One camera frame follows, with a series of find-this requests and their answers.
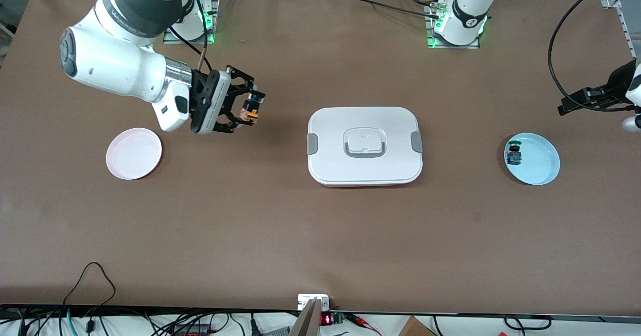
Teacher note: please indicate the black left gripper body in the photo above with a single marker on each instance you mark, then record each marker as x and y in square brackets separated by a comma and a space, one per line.
[615, 84]

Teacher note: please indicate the orange push-button switch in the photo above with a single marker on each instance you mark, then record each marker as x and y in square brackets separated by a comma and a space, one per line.
[250, 110]

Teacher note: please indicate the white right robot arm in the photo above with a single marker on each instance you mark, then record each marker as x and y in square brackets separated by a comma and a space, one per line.
[115, 65]

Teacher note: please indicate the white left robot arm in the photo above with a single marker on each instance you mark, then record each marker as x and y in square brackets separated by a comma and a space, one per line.
[465, 15]

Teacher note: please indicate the light blue round plate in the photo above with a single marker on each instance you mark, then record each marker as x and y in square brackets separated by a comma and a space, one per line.
[540, 160]

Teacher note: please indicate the pink round plate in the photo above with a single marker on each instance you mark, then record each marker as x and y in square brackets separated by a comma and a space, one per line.
[133, 154]

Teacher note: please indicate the white lunch box grey clips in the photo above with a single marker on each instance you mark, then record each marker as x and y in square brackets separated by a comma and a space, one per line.
[365, 168]

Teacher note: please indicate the red digit display board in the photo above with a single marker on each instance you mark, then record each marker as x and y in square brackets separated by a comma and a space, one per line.
[326, 319]

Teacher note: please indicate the red and black clip leads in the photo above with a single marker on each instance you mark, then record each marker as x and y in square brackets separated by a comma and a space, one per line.
[363, 322]

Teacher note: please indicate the brown cardboard box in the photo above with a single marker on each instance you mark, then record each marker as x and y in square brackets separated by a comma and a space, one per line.
[415, 327]

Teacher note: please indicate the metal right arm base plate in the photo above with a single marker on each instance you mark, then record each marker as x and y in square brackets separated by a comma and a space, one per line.
[210, 38]

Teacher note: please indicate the aluminium frame profile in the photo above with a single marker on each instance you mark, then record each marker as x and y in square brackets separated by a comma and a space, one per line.
[623, 25]

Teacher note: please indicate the green push-button switch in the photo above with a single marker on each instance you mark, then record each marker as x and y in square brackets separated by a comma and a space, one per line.
[514, 153]

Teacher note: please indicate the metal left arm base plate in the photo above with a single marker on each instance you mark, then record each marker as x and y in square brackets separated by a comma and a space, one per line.
[434, 44]

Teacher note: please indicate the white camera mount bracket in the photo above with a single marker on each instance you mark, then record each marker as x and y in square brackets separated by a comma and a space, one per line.
[305, 300]

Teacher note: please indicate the grey slanted metal post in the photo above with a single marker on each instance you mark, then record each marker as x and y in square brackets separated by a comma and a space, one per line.
[306, 321]

